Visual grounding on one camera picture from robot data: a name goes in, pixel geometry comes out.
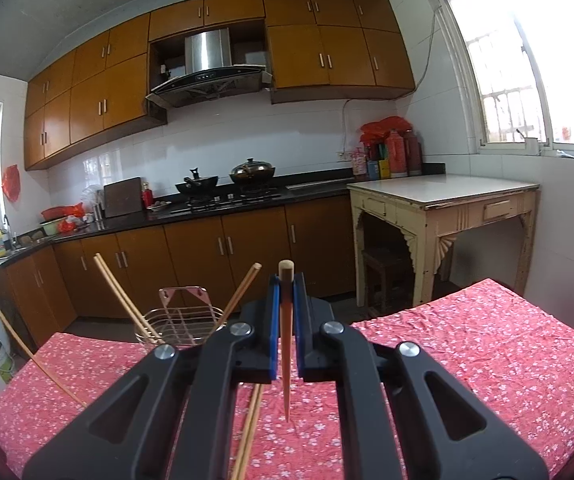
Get metal wire utensil holder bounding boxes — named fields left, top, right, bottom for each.
left=134, top=286, right=228, bottom=351

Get small red plastic bag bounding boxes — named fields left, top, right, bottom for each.
left=59, top=215, right=92, bottom=233

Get dark wooden cutting board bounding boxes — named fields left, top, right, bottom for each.
left=103, top=177, right=144, bottom=218

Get narrow wooden wall cabinet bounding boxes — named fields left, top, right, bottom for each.
left=148, top=0, right=266, bottom=42

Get wide wooden wall cabinet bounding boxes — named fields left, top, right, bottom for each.
left=262, top=0, right=416, bottom=105
left=23, top=14, right=168, bottom=171

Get red floral tablecloth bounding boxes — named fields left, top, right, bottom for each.
left=0, top=277, right=574, bottom=480

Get black gas stove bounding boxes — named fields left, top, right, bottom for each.
left=169, top=187, right=288, bottom=216

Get steel range hood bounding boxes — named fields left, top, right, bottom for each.
left=146, top=28, right=274, bottom=109

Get cream wooden side table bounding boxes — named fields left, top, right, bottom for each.
left=347, top=174, right=540, bottom=311

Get pink bottle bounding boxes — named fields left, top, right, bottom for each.
left=351, top=147, right=368, bottom=182

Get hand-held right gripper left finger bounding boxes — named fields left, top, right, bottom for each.
left=22, top=274, right=284, bottom=480

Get black wok with handle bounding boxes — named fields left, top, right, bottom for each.
left=175, top=167, right=219, bottom=197

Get white plastic bag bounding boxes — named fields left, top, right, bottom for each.
left=81, top=185, right=105, bottom=208

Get wooden chopstick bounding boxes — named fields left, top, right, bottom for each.
left=278, top=259, right=295, bottom=422
left=237, top=384, right=264, bottom=480
left=0, top=308, right=89, bottom=409
left=229, top=384, right=258, bottom=480
left=214, top=262, right=262, bottom=331
left=92, top=255, right=160, bottom=346
left=96, top=253, right=166, bottom=345

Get lidded dark wok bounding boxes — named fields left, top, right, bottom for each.
left=229, top=158, right=276, bottom=186

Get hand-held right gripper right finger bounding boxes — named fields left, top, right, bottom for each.
left=292, top=274, right=550, bottom=480

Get wooden base cabinets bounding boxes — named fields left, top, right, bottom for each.
left=0, top=195, right=358, bottom=346

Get large red plastic bag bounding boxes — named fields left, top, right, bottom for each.
left=359, top=116, right=414, bottom=146

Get white wall cable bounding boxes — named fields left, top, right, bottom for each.
left=342, top=10, right=440, bottom=153

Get large barred window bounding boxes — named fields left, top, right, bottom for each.
left=424, top=0, right=574, bottom=163

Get black kitchen countertop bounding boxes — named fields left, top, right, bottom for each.
left=0, top=162, right=448, bottom=266

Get dark red thermos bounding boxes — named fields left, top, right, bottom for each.
left=404, top=130, right=422, bottom=177

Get red bag on wall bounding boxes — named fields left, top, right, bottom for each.
left=1, top=164, right=22, bottom=203

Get red basin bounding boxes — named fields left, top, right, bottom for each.
left=41, top=205, right=84, bottom=221

